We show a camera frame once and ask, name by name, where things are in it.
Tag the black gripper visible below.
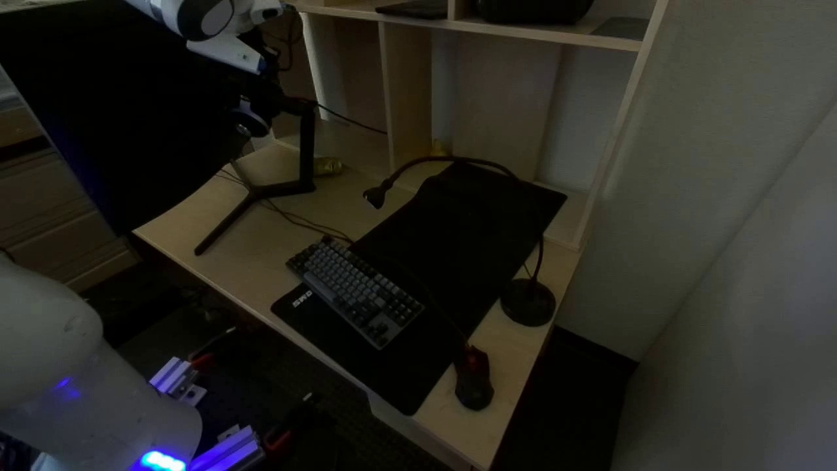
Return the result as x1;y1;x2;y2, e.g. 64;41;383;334
235;65;295;114

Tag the black computer monitor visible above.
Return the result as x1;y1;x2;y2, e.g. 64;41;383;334
0;0;247;241

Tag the large black desk mat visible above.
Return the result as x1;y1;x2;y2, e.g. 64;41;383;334
270;160;571;418

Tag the small greenish desk object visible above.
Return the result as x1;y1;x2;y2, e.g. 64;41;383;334
311;155;347;179

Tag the grey black keyboard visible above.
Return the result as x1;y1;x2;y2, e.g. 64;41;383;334
285;235;430;353

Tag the light wooden shelf unit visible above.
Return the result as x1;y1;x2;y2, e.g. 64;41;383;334
290;0;672;265

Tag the wooden drawer cabinet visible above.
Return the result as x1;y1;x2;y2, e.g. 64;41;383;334
0;65;142;295

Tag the red black tool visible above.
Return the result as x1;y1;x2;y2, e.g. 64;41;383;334
259;391;325;459
187;324;244;372

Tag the white connector block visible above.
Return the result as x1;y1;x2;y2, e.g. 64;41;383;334
147;353;209;409
187;421;266;471

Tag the black gooseneck desk microphone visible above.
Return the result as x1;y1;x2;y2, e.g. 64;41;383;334
362;155;559;329

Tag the black red computer mouse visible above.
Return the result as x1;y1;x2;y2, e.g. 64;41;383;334
453;346;497;413

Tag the dark under-desk cabinet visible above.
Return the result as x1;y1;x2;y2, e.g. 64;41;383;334
491;324;642;471

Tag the thin black monitor cable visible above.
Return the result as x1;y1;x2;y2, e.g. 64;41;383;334
311;99;389;139

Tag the thin black desk cable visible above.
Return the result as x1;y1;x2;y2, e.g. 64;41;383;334
221;162;357;245

